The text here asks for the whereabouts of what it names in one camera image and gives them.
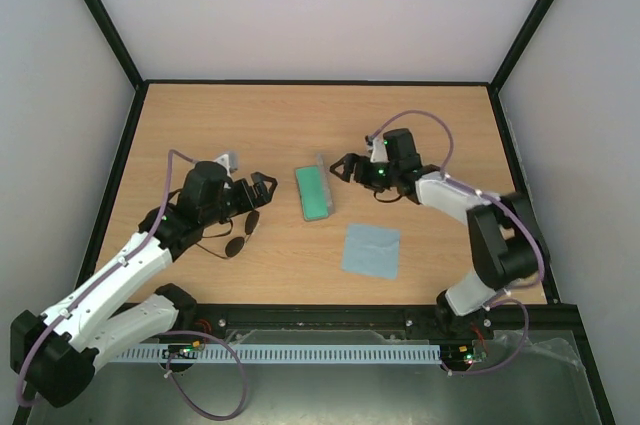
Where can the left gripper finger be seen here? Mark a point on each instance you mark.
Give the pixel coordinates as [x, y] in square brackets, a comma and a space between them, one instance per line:
[262, 196]
[265, 184]

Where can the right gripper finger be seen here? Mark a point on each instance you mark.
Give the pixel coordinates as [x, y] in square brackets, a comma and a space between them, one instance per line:
[350, 161]
[343, 175]

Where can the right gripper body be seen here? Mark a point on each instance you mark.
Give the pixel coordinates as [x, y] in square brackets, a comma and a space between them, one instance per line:
[358, 170]

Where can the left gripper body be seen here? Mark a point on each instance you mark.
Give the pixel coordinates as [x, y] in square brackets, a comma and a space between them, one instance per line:
[213, 214]

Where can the grey glasses case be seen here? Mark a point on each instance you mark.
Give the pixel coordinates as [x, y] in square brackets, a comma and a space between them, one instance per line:
[314, 191]

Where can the black round sunglasses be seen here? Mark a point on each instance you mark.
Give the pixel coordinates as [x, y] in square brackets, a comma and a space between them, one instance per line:
[237, 244]

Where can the light blue cleaning cloth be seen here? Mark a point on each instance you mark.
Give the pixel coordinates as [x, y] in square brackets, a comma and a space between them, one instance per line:
[371, 251]

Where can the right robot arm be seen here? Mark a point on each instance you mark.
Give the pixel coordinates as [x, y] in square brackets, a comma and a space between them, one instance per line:
[508, 250]

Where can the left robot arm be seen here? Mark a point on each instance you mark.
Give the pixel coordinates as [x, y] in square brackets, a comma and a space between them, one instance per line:
[59, 351]

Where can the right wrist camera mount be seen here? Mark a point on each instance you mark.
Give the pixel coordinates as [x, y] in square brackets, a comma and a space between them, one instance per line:
[376, 149]

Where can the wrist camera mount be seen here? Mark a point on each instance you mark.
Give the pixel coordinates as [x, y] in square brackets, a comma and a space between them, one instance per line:
[376, 149]
[228, 160]

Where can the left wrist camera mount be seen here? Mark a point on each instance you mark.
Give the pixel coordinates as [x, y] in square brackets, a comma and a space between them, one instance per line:
[228, 160]

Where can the black front mounting rail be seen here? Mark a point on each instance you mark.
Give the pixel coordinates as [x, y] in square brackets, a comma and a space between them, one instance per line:
[419, 322]

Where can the light blue slotted cable duct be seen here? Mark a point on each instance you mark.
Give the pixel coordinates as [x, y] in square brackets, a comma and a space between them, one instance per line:
[285, 354]

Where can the black aluminium frame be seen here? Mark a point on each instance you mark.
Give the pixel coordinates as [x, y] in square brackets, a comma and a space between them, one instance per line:
[493, 87]

